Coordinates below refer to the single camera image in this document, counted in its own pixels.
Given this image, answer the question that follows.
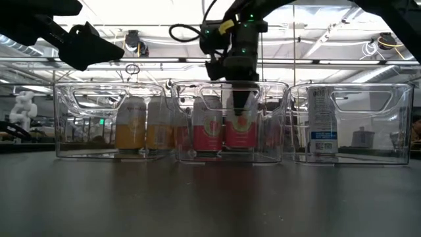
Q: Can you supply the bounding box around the white capped bottle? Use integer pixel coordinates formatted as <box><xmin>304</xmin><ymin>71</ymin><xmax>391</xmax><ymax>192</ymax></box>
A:
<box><xmin>146</xmin><ymin>95</ymin><xmax>175</xmax><ymax>154</ymax></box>

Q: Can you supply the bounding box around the blue and white soda can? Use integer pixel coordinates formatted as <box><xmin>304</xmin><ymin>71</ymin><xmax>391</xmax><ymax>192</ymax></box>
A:
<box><xmin>308</xmin><ymin>86</ymin><xmax>339</xmax><ymax>155</ymax></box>

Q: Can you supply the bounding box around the thin vertical rod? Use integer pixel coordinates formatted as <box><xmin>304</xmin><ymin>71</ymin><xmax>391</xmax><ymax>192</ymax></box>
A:
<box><xmin>291</xmin><ymin>0</ymin><xmax>296</xmax><ymax>87</ymax></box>

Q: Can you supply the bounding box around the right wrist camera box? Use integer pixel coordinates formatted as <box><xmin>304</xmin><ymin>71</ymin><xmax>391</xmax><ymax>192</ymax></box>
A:
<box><xmin>205</xmin><ymin>61</ymin><xmax>228</xmax><ymax>82</ymax></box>

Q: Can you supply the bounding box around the grey machine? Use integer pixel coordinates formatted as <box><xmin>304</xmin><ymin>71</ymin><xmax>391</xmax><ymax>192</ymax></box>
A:
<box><xmin>351</xmin><ymin>126</ymin><xmax>376</xmax><ymax>149</ymax></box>

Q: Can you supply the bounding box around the short black frame brace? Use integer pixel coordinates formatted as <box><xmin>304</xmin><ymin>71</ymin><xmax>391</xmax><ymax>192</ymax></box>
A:
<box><xmin>0</xmin><ymin>120</ymin><xmax>33</xmax><ymax>142</ymax></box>

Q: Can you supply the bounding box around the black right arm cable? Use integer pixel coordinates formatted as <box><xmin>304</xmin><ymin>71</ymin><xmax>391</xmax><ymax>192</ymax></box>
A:
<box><xmin>168</xmin><ymin>0</ymin><xmax>220</xmax><ymax>43</ymax></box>

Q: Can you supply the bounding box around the yellow cable tag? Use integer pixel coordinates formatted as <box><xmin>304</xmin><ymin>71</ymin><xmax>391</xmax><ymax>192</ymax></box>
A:
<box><xmin>218</xmin><ymin>18</ymin><xmax>235</xmax><ymax>36</ymax></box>

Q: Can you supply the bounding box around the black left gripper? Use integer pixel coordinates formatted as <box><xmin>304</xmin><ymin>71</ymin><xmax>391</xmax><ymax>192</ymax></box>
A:
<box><xmin>57</xmin><ymin>21</ymin><xmax>126</xmax><ymax>72</ymax></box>

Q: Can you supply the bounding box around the black table frame rim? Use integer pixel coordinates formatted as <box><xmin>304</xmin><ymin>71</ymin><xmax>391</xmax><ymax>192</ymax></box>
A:
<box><xmin>0</xmin><ymin>141</ymin><xmax>421</xmax><ymax>159</ymax></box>

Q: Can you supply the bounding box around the clear plastic bin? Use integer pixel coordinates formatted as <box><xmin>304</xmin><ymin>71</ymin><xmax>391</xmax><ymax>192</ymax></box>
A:
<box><xmin>170</xmin><ymin>80</ymin><xmax>291</xmax><ymax>165</ymax></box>
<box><xmin>288</xmin><ymin>82</ymin><xmax>415</xmax><ymax>166</ymax></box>
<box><xmin>53</xmin><ymin>82</ymin><xmax>174</xmax><ymax>161</ymax></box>

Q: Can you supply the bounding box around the pink bottle with white cap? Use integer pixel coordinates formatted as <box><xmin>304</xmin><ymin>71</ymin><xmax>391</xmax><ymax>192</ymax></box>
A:
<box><xmin>193</xmin><ymin>95</ymin><xmax>224</xmax><ymax>154</ymax></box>

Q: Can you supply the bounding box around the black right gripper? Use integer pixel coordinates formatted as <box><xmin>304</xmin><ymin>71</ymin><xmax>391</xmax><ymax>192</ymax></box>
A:
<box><xmin>223</xmin><ymin>32</ymin><xmax>261</xmax><ymax>117</ymax></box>

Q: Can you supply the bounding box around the black hanging device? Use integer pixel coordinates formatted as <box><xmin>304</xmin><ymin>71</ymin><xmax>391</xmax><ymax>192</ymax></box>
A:
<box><xmin>376</xmin><ymin>32</ymin><xmax>395</xmax><ymax>51</ymax></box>
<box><xmin>124</xmin><ymin>29</ymin><xmax>151</xmax><ymax>57</ymax></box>

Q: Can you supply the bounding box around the orange and white soda can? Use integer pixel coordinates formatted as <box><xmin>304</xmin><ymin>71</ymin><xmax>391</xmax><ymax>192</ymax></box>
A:
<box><xmin>114</xmin><ymin>95</ymin><xmax>147</xmax><ymax>155</ymax></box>

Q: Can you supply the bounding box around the horizontal overhead frame bar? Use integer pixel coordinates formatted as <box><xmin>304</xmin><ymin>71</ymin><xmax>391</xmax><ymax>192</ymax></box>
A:
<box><xmin>0</xmin><ymin>56</ymin><xmax>421</xmax><ymax>65</ymax></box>

